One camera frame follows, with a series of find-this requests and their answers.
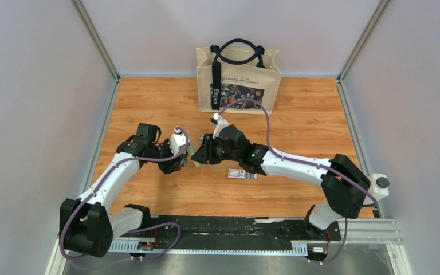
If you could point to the white box with black knob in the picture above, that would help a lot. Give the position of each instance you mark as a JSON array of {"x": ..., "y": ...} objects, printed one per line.
[{"x": 379, "y": 185}]

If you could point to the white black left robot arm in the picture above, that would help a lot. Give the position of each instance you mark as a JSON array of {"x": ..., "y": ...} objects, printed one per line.
[{"x": 86, "y": 227}]

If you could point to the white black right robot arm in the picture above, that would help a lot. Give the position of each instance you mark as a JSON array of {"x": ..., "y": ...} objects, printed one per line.
[{"x": 345, "y": 187}]

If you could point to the red white staple box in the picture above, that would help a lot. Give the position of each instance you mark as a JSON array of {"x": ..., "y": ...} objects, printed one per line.
[{"x": 240, "y": 174}]

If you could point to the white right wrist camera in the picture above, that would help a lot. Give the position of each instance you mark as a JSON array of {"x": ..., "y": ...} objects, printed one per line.
[{"x": 219, "y": 124}]

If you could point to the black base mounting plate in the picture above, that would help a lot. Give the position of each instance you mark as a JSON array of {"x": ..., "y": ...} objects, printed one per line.
[{"x": 231, "y": 233}]

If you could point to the aluminium frame rail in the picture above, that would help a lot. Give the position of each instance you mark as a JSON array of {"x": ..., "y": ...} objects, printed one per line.
[{"x": 370, "y": 231}]

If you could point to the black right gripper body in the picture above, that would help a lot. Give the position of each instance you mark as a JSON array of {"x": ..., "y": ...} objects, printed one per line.
[{"x": 215, "y": 150}]

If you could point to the beige floral tote bag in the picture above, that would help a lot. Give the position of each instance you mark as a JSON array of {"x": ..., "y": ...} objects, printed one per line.
[{"x": 239, "y": 77}]

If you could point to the small grey-green stapler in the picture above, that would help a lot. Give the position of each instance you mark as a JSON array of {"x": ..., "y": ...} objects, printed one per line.
[{"x": 194, "y": 153}]

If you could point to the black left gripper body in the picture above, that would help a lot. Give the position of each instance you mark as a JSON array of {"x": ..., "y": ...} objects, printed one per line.
[{"x": 167, "y": 167}]

